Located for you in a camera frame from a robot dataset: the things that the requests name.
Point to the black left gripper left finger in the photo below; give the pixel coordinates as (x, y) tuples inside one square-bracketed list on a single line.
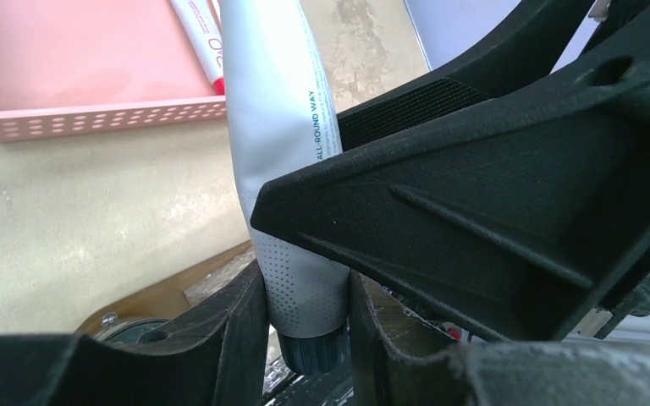
[(213, 354)]

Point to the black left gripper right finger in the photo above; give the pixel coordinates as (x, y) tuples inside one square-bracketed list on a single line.
[(398, 360)]

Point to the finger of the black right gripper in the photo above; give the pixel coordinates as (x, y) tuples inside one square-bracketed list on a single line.
[(512, 217), (514, 54)]

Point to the oval dark wooden tray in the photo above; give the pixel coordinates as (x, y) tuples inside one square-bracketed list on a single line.
[(164, 299)]

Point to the dark green grey mug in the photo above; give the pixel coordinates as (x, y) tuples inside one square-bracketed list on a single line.
[(126, 330)]

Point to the white grey toothpaste tube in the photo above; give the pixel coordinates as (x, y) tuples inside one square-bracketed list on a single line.
[(281, 118)]

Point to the pink perforated plastic basket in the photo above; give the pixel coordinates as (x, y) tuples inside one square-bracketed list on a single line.
[(82, 67)]

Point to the clear crystal toothbrush holder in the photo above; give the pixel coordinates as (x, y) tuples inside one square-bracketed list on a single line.
[(219, 278)]

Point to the white red toothpaste tube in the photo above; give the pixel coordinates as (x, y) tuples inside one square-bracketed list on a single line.
[(202, 30)]

